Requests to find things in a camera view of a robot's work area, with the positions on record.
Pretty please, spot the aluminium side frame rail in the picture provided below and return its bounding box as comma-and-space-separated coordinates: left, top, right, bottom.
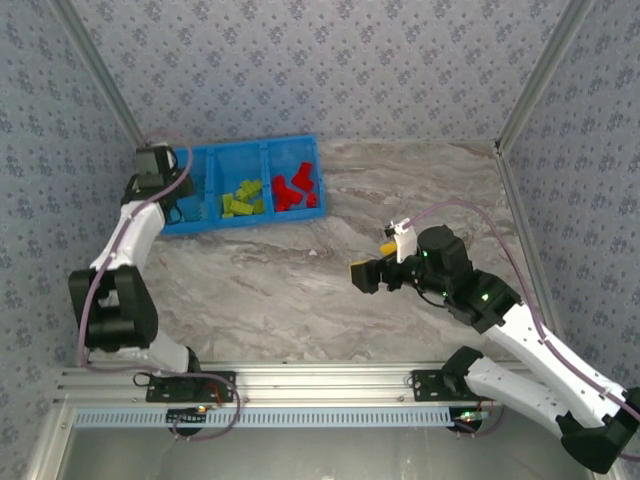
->
494, 147, 574, 366

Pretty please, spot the grey metal lower panel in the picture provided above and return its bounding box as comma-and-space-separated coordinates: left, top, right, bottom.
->
59, 405, 596, 480

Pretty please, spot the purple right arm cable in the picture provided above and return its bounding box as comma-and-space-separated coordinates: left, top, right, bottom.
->
397, 199, 640, 464

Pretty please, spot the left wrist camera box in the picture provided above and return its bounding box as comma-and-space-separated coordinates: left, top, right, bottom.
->
135, 144, 176, 175

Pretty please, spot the small black controller board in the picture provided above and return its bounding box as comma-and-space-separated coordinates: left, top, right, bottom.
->
166, 405, 209, 427
452, 407, 489, 432

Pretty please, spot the aluminium wall-side frame rail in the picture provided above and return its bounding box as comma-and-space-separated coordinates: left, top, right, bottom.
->
319, 137, 501, 151

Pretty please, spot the aluminium lower frame rail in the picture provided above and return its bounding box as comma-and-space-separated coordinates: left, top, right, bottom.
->
24, 404, 76, 480

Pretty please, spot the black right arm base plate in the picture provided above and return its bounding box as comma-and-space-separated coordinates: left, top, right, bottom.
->
410, 369, 504, 403

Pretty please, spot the aluminium base frame rail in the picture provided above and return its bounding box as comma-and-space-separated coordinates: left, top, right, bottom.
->
52, 362, 599, 405

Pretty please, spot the slotted grey cable duct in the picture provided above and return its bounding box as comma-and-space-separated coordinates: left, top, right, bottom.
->
73, 405, 457, 430

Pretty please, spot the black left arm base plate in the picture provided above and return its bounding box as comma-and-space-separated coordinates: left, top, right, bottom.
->
144, 370, 238, 404

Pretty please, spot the blue three-compartment plastic bin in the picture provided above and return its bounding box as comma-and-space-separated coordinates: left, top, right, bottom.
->
158, 132, 329, 237

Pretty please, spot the aluminium corner post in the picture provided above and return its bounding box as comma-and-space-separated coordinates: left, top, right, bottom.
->
493, 0, 597, 156
49, 0, 151, 156

